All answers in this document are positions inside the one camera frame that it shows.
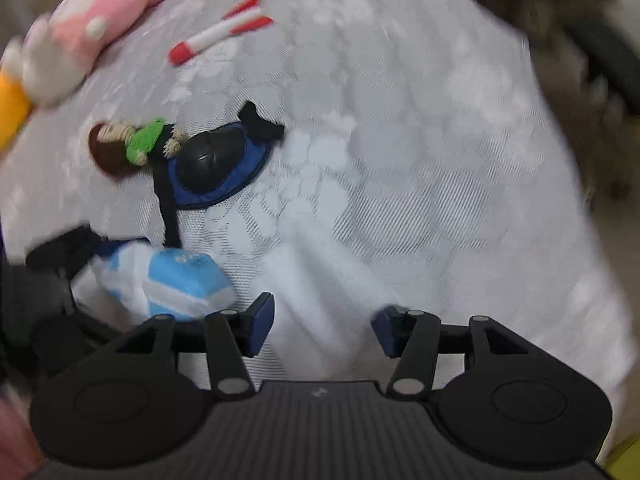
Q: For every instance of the blue white tissue pack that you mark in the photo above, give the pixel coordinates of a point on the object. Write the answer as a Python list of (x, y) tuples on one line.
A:
[(175, 280)]

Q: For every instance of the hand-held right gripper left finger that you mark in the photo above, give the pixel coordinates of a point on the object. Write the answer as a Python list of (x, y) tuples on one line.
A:
[(261, 325)]

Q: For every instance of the yellow green object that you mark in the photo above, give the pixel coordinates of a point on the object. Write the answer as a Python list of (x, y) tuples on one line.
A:
[(625, 457)]

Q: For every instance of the small doll with green clothes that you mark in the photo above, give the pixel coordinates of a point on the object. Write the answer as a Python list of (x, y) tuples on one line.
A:
[(125, 147)]

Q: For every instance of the yellow plush toy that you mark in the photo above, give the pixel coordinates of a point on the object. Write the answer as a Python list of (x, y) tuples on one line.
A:
[(11, 110)]

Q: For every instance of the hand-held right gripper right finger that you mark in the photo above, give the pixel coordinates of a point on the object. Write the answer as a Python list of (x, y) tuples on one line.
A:
[(386, 332)]

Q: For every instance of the person's left forearm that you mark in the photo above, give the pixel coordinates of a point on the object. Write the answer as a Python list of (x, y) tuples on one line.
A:
[(15, 440)]

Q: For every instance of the pink white plush toy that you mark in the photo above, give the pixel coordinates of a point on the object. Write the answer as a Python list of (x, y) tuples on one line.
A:
[(100, 15)]

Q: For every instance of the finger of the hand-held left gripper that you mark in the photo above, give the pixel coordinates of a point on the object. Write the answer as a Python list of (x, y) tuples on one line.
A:
[(65, 252)]

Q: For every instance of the red white toy rocket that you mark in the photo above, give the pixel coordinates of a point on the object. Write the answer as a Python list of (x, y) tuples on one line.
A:
[(220, 30)]

